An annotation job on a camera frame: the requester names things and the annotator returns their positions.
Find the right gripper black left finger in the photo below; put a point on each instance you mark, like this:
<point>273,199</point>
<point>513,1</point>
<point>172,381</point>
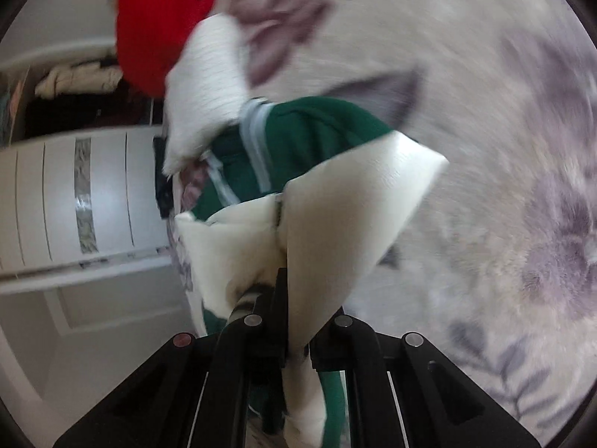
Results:
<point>196,392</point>

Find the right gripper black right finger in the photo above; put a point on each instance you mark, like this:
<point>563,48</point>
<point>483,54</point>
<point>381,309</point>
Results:
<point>403,392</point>

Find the green white varsity jacket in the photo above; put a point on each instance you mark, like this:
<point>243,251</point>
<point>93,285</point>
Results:
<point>320,186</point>

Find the cream folded clothes on shelf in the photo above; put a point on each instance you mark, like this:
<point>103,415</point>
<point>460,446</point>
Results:
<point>88,78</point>

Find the white wardrobe with mirror strip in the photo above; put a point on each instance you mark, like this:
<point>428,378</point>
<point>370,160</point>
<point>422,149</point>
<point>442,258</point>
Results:
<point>80,207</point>

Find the floral fleece bed blanket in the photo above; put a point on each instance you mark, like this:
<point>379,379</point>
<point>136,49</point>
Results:
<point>498,266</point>

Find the red garment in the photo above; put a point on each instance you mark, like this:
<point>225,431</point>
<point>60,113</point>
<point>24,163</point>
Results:
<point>150,36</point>

